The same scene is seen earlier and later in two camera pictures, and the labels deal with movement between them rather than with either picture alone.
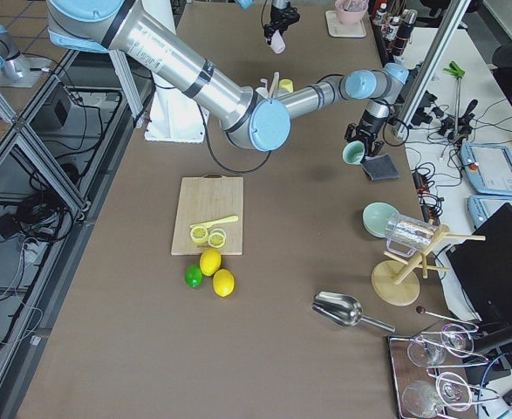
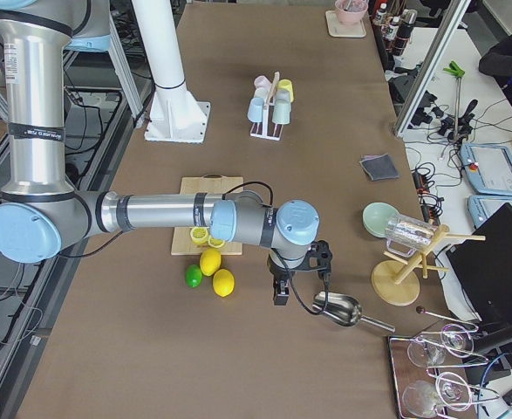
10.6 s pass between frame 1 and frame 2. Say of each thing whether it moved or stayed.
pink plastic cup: moved
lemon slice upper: stayed
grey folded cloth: stayed
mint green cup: moved
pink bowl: stayed
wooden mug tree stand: stayed
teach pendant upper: stayed
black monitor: stayed
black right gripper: moved
